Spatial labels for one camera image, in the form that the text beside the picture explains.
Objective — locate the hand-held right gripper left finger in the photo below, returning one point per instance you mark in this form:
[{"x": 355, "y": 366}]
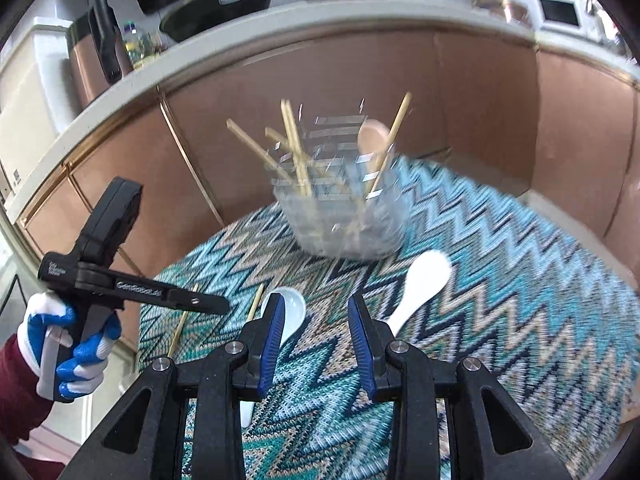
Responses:
[{"x": 272, "y": 345}]

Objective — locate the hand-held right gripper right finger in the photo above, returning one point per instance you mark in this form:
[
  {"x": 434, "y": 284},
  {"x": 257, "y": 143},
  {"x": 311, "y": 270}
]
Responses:
[{"x": 362, "y": 345}]

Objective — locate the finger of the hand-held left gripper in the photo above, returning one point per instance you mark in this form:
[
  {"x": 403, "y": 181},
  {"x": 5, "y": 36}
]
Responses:
[{"x": 150, "y": 290}]

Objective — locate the light blue plastic spoon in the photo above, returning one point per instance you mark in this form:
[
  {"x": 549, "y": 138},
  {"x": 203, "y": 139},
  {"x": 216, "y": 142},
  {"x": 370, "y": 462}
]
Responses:
[{"x": 292, "y": 307}]

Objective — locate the white plastic spoon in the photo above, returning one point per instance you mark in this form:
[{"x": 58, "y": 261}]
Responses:
[{"x": 425, "y": 275}]

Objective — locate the clear plastic utensil holder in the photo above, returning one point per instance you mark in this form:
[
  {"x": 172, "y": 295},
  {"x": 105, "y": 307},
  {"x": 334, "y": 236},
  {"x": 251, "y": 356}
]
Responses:
[{"x": 340, "y": 230}]

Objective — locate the pink plastic spoon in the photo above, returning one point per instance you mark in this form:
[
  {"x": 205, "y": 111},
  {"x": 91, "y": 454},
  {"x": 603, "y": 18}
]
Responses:
[{"x": 372, "y": 137}]

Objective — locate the person's left forearm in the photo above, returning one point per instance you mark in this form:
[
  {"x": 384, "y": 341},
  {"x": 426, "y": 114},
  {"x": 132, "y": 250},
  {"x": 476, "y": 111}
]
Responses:
[{"x": 20, "y": 400}]

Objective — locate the person's left hand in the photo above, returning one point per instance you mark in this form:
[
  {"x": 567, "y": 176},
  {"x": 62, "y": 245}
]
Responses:
[{"x": 32, "y": 320}]

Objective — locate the zigzag patterned cloth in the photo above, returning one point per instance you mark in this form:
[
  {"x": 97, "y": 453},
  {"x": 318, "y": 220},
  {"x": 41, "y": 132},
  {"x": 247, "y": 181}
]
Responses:
[{"x": 500, "y": 310}]

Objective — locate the white appliance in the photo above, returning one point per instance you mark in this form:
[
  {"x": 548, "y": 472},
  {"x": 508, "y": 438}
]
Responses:
[{"x": 30, "y": 100}]

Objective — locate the brown electric kettle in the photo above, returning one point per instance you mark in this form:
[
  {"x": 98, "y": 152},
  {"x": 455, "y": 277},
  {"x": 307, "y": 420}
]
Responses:
[{"x": 87, "y": 70}]

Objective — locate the black wok with lid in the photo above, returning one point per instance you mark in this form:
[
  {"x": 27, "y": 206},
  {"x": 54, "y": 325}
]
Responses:
[{"x": 210, "y": 20}]

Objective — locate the brown rice cooker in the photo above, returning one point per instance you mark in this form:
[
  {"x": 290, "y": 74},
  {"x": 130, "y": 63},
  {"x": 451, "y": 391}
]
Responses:
[{"x": 505, "y": 10}]

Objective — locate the white microwave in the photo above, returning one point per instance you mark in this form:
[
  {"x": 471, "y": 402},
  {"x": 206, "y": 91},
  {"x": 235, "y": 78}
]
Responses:
[{"x": 557, "y": 10}]

